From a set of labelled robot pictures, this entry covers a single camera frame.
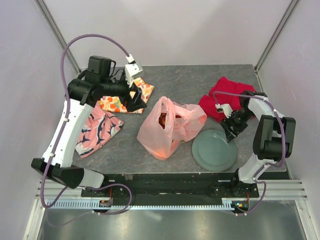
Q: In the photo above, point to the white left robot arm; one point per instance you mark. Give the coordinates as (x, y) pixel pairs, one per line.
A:
(84, 92)

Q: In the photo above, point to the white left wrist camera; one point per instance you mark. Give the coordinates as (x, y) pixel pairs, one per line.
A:
(133, 70)

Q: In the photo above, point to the pink navy floral cloth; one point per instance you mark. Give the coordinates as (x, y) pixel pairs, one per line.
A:
(98, 129)

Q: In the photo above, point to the grey-green round plate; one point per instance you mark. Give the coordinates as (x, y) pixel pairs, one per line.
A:
(212, 152)

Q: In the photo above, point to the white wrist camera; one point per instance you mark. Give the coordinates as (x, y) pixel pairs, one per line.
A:
(133, 70)
(225, 109)

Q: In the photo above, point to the pink plastic bag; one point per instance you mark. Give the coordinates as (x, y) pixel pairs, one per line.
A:
(160, 143)

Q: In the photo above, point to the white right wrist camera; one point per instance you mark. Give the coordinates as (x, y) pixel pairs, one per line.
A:
(225, 109)

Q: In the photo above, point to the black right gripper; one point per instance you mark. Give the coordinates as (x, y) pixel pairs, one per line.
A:
(229, 134)

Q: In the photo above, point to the blue-grey cable duct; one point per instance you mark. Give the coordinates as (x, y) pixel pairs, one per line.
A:
(96, 204)

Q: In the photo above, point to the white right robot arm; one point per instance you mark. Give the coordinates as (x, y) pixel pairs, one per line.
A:
(274, 136)

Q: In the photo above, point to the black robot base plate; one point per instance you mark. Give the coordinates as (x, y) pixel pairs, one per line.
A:
(220, 185)

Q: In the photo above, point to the red cloth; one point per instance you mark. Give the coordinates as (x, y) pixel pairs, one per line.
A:
(208, 102)

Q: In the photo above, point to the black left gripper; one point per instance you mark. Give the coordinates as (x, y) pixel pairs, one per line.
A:
(136, 102)

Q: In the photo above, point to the red yellow fake fruit bunch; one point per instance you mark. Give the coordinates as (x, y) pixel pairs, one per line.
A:
(165, 120)

